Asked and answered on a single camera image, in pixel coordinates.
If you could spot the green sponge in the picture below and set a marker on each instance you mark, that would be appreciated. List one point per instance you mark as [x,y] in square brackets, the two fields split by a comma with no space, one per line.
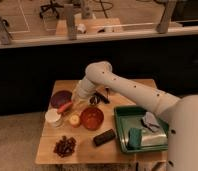
[135,137]

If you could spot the red bowl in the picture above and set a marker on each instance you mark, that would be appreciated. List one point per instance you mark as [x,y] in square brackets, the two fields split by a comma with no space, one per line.
[92,118]

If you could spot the black office chair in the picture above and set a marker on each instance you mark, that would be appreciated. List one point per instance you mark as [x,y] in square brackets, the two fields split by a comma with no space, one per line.
[53,6]

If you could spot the black tool on table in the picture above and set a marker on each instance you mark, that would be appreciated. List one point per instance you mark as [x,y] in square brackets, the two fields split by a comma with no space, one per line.
[97,98]

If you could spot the grey railing post left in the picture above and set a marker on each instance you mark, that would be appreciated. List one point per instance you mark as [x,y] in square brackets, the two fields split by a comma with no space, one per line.
[5,37]

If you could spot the grey railing post middle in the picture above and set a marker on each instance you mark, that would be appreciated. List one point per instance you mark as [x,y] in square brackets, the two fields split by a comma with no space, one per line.
[70,22]

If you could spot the wooden table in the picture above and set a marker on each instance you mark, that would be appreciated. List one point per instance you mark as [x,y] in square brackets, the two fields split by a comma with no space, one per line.
[85,150]

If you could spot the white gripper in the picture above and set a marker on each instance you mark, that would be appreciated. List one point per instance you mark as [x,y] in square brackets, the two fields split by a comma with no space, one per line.
[83,91]

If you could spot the grey railing post right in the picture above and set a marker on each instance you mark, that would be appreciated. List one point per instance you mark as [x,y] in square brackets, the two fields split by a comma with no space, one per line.
[163,25]

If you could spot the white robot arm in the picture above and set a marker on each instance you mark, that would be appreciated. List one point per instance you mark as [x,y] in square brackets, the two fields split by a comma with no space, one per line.
[181,114]

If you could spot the yellow apple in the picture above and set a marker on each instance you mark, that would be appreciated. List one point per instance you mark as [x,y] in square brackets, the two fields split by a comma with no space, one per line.
[74,121]

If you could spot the grey crumpled cloth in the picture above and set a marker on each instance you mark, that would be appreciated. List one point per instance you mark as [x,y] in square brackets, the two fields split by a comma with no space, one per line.
[150,122]

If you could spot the green tray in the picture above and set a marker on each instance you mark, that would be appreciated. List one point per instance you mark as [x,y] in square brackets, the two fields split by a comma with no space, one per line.
[128,117]

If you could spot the white paper cup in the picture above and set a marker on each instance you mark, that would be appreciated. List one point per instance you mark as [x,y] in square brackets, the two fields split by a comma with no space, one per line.
[53,118]

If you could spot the brown grape bunch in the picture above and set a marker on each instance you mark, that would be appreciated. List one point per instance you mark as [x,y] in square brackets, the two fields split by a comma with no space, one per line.
[65,146]

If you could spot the grey railing post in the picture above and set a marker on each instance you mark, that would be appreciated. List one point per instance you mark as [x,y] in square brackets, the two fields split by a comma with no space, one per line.
[163,25]
[70,22]
[5,37]

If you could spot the red orange pepper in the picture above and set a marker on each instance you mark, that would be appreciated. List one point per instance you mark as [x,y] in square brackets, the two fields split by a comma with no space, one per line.
[64,107]

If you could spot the dark brown rectangular block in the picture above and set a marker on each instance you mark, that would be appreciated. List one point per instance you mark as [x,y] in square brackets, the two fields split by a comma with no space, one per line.
[104,137]

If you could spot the dark purple plate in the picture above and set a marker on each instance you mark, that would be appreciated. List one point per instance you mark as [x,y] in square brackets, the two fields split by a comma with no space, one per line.
[60,98]

